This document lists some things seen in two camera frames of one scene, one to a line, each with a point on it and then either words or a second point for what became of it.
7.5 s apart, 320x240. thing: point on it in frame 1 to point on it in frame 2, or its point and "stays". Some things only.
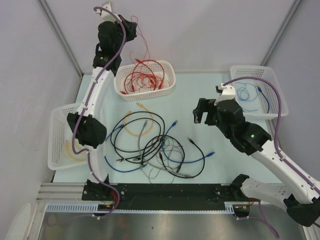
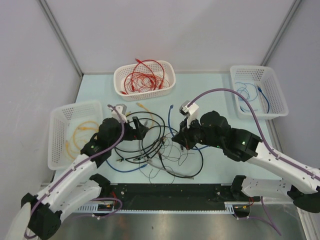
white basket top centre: (138, 81) stays
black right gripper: (197, 112) to (183, 137)
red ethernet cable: (125, 92) stays
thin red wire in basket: (138, 81) stays
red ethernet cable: (149, 68) stays
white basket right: (258, 99) stays
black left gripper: (130, 28) to (134, 134)
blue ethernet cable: (210, 154) to (172, 132)
